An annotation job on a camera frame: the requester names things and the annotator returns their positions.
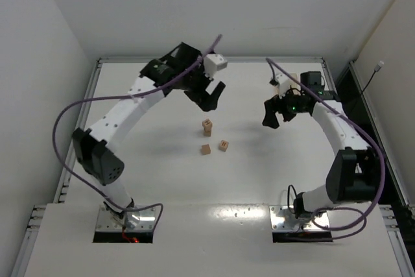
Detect wood block letter H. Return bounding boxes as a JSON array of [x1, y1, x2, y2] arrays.
[[202, 119, 213, 129]]

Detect clear plastic block container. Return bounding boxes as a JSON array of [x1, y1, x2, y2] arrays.
[[274, 73, 299, 96]]

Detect plain wood block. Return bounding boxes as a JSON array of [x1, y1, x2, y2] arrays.
[[203, 128, 211, 137], [200, 144, 211, 155]]

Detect wood block with bars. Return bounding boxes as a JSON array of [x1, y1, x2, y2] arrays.
[[219, 140, 229, 152]]

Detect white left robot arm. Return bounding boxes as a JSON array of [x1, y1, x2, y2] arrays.
[[72, 43, 228, 225]]

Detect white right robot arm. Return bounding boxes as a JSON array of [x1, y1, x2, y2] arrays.
[[262, 71, 381, 218]]

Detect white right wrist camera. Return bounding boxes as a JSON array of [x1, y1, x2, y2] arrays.
[[276, 74, 298, 97]]

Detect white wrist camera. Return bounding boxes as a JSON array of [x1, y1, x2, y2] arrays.
[[204, 53, 228, 78], [276, 74, 298, 97]]

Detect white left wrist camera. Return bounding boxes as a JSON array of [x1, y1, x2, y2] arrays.
[[204, 53, 228, 78]]

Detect black wall cable with plug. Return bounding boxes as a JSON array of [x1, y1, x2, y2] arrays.
[[359, 60, 385, 93]]

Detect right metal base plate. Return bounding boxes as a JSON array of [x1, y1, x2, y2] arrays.
[[269, 205, 330, 234]]

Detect metal base plate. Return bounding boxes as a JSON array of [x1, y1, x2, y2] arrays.
[[95, 205, 156, 234], [269, 205, 330, 234]]

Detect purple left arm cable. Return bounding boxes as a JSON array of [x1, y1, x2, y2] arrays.
[[53, 34, 223, 223]]

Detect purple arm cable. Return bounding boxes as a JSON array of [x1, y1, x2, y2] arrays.
[[265, 58, 386, 241], [53, 34, 223, 223]]

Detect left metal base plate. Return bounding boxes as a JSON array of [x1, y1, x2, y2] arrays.
[[95, 205, 156, 234]]

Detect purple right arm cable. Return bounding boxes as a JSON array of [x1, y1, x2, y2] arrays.
[[265, 58, 386, 241]]

